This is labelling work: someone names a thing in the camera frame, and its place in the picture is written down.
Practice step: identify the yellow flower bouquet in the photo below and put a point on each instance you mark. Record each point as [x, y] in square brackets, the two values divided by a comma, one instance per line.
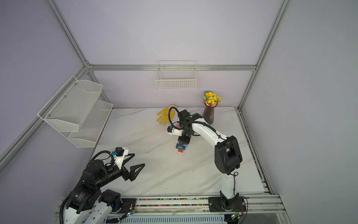
[211, 99]

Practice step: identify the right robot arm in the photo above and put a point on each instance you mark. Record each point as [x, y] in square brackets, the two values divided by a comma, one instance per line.
[227, 156]

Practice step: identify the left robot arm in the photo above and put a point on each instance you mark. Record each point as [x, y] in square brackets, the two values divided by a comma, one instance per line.
[87, 203]

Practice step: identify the yellow work glove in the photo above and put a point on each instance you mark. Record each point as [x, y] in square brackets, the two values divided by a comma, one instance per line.
[165, 115]

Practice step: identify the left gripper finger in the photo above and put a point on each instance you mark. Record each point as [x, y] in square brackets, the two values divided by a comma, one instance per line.
[135, 171]
[127, 158]

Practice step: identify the light blue lego brick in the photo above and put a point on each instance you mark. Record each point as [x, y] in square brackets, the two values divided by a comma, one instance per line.
[181, 147]

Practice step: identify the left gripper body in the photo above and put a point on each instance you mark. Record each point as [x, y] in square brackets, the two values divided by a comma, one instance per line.
[115, 172]

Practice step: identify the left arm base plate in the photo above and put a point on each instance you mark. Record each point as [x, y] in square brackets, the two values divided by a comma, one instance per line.
[128, 205]

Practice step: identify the dark glass vase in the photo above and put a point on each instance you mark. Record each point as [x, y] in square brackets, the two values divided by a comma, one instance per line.
[208, 114]

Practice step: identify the aluminium front rail frame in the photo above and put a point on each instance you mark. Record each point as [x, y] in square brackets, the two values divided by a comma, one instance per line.
[195, 210]

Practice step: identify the white two-tier mesh shelf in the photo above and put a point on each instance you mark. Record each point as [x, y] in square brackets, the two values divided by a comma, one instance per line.
[77, 112]

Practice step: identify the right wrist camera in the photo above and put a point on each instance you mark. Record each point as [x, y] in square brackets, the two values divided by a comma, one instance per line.
[174, 131]

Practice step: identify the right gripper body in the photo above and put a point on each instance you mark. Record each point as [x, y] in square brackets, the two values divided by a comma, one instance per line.
[187, 135]

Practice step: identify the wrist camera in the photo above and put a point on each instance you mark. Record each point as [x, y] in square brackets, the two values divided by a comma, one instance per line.
[174, 131]
[118, 156]

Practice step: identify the white wire wall basket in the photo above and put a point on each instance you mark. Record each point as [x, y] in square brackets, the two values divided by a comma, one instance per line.
[176, 75]

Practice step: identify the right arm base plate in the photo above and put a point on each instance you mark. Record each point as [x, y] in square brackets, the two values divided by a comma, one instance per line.
[218, 204]

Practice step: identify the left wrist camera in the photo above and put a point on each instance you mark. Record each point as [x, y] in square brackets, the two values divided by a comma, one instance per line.
[118, 156]

